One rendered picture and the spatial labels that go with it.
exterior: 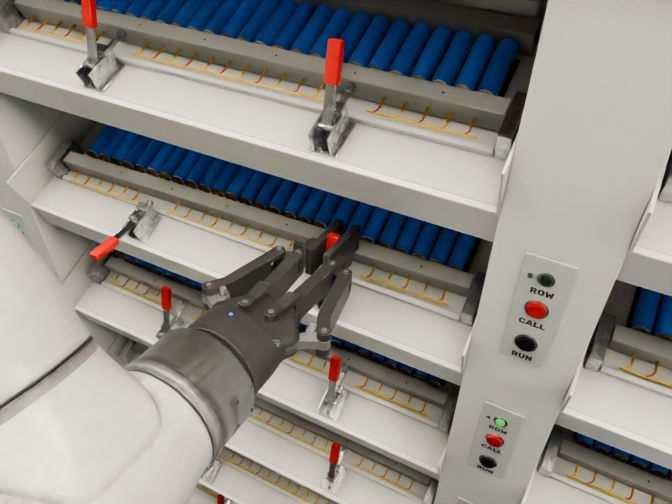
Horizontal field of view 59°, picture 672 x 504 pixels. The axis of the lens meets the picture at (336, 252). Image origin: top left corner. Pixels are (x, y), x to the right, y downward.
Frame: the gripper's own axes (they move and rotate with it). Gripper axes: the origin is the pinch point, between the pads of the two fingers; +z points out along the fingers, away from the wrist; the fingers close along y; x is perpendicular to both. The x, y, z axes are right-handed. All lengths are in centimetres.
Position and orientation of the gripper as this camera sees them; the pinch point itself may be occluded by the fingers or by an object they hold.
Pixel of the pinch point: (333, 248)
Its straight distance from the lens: 61.6
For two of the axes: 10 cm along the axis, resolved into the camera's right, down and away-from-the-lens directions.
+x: 0.7, -8.3, -5.5
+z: 4.6, -4.7, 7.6
